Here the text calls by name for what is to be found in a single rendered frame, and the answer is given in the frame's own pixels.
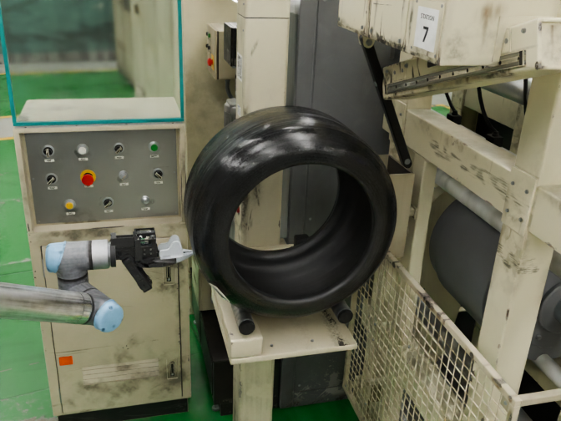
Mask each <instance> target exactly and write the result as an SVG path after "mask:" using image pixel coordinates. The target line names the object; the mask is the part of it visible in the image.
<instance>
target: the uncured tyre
mask: <svg viewBox="0 0 561 421"><path fill-rule="evenodd" d="M297 165H327V166H330V167H334V168H336V173H337V180H338V188H337V195H336V201H335V204H334V206H333V209H332V211H331V213H330V215H329V216H328V218H327V219H326V221H325V223H324V224H323V225H322V226H321V228H320V229H319V230H318V231H317V232H315V233H314V234H313V235H312V236H310V237H309V238H307V239H306V240H304V241H303V242H301V243H299V244H297V245H295V246H291V247H288V248H286V249H281V250H276V251H261V250H256V249H252V248H249V247H247V246H243V245H241V244H240V243H238V242H236V241H234V240H233V239H232V238H230V237H229V235H230V227H231V223H232V221H233V218H234V216H235V213H236V211H237V209H238V208H239V206H240V204H241V202H242V201H243V199H244V198H245V197H246V196H247V195H248V194H249V193H250V192H251V191H252V190H253V189H254V188H255V187H256V186H257V185H258V184H259V183H260V182H261V181H263V180H264V179H266V178H267V177H269V176H271V175H273V174H274V173H276V172H278V171H281V170H284V169H287V168H290V167H293V166H297ZM184 220H185V224H186V228H187V231H188V235H189V239H190V244H191V247H192V251H193V254H194V257H195V261H196V263H197V266H198V268H199V269H200V272H201V273H202V275H203V276H204V278H205V280H206V281H207V282H208V283H210V284H212V285H214V286H216V287H217V288H218V289H219V290H220V291H221V292H222V293H223V294H224V295H225V297H226V298H227V299H228V300H229V301H230V303H231V304H232V305H234V306H236V307H238V308H239V309H241V310H244V311H246V312H249V313H252V314H255V315H258V316H262V317H272V318H293V317H304V316H308V315H311V314H315V313H318V312H322V311H324V310H326V309H328V308H330V307H334V306H335V305H336V304H338V303H340V302H342V301H344V300H346V299H347V298H348V297H349V296H351V295H352V294H353V293H355V292H356V291H357V290H359V289H360V288H361V287H362V286H363V285H364V284H365V283H366V282H367V281H368V280H369V279H370V278H371V276H372V275H373V274H374V273H375V271H376V270H377V268H378V267H379V266H380V265H381V263H382V261H383V259H384V258H385V256H386V254H387V252H388V249H389V247H390V245H391V243H392V238H393V235H394V231H395V228H396V223H397V199H396V194H395V191H394V187H393V184H392V180H391V177H390V175H389V173H388V170H387V168H386V166H385V165H384V163H383V161H382V159H381V158H380V156H379V155H378V154H377V153H376V151H375V150H374V149H373V148H372V147H371V146H370V145H369V144H368V143H367V142H366V141H364V140H363V139H362V138H360V137H359V136H358V135H357V134H355V133H354V132H353V131H351V130H350V129H349V128H348V127H346V126H345V125H344V124H343V123H342V122H341V121H339V120H338V119H335V118H334V117H332V116H330V115H329V114H326V113H323V112H321V111H319V110H316V109H311V108H307V107H301V106H290V105H286V106H275V107H269V108H264V109H258V110H256V111H253V112H250V113H248V114H245V115H243V116H241V117H239V118H238V119H235V120H234V121H232V122H231V123H229V124H228V125H226V126H225V127H224V128H223V129H221V130H220V131H219V132H218V133H217V134H216V135H215V136H214V137H213V138H212V139H211V140H210V141H209V142H208V143H207V144H206V146H205V147H204V148H203V149H202V151H201V152H200V154H199V156H198V158H197V159H196V161H195V163H194V165H193V167H192V169H191V171H190V174H189V177H188V180H187V183H186V187H185V191H184Z"/></svg>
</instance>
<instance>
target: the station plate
mask: <svg viewBox="0 0 561 421"><path fill-rule="evenodd" d="M438 17H439V10H436V9H432V8H426V7H422V6H418V11H417V24H416V31H415V38H414V44H413V46H416V47H419V48H422V49H425V50H427V51H429V52H432V53H434V47H435V41H436V34H437V23H438Z"/></svg>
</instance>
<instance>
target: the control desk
mask: <svg viewBox="0 0 561 421"><path fill-rule="evenodd" d="M13 138H14V144H15V150H16V156H17V162H18V173H19V179H20V185H21V191H22V198H23V209H24V215H25V221H26V227H27V232H28V243H29V249H30V255H31V261H32V267H33V278H34V284H35V286H36V287H45V288H51V289H58V278H57V274H56V273H53V272H48V271H47V267H46V260H45V252H46V247H47V245H48V244H50V243H58V242H64V241H93V240H106V239H107V240H109V241H110V237H111V235H110V233H113V232H116V235H130V234H133V231H134V229H136V228H150V227H154V229H155V234H156V242H157V246H158V245H159V244H160V243H166V242H168V241H169V239H170V237H171V236H172V235H177V236H178V237H179V240H180V243H181V245H182V248H183V249H187V250H188V238H187V228H186V224H185V220H184V191H185V187H186V165H185V131H184V121H179V122H149V123H120V124H62V125H33V126H14V127H13ZM143 270H144V271H145V273H146V274H147V275H148V276H149V277H150V279H151V280H152V289H150V290H149V291H147V292H143V291H142V290H141V289H140V288H139V286H138V285H137V282H136V281H135V279H133V277H132V276H131V274H130V273H129V271H128V270H127V268H126V267H125V266H124V264H123V263H122V260H116V267H111V266H110V267H109V269H98V270H88V282H89V283H90V284H91V285H93V286H94V287H96V288H97V289H98V290H100V291H101V292H102V293H103V294H105V295H106V296H108V297H109V298H111V299H113V300H115V301H116V302H117V303H118V304H119V305H120V306H121V307H122V309H123V311H124V317H123V321H122V322H121V323H120V325H119V326H118V327H117V328H116V329H115V330H113V331H112V332H101V331H100V330H98V329H96V328H95V327H94V326H91V325H81V324H69V323H58V322H40V326H41V332H42V338H43V349H44V355H45V361H46V367H47V373H48V384H49V390H50V396H51V402H52V408H53V416H58V421H124V420H130V419H137V418H148V417H153V416H160V415H166V414H172V413H183V412H188V398H191V376H190V307H189V273H188V258H187V259H185V260H183V261H181V262H178V263H176V264H174V265H170V266H164V267H151V268H143ZM68 356H73V364H70V365H63V366H60V365H59V358H60V357H68Z"/></svg>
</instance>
